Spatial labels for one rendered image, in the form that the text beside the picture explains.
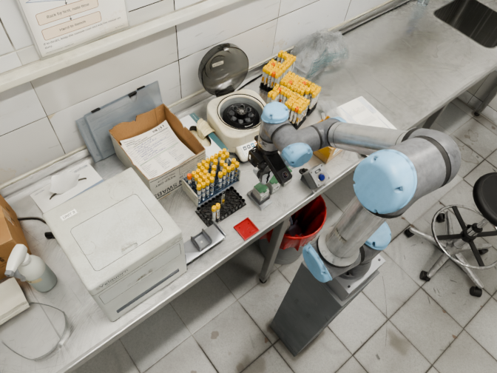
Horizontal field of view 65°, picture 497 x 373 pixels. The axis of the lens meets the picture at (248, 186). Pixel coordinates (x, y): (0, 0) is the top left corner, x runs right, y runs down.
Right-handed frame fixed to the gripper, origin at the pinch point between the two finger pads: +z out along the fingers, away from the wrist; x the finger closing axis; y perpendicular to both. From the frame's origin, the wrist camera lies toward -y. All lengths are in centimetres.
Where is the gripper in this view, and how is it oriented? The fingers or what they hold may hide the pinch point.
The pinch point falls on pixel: (265, 183)
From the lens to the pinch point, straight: 140.3
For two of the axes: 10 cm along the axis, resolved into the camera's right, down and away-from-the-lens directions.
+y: -6.3, -6.7, 3.8
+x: -7.7, 5.0, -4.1
